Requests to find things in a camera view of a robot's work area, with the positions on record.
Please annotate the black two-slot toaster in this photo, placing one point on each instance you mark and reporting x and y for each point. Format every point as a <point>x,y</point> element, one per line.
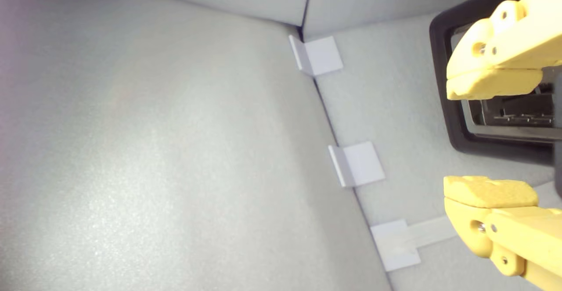
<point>456,133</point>

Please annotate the white wall strip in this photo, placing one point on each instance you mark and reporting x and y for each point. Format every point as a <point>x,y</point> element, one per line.
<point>434,229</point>

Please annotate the white wall clip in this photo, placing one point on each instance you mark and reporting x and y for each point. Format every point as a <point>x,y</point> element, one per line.
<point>395,247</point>
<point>362,163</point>
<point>322,56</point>

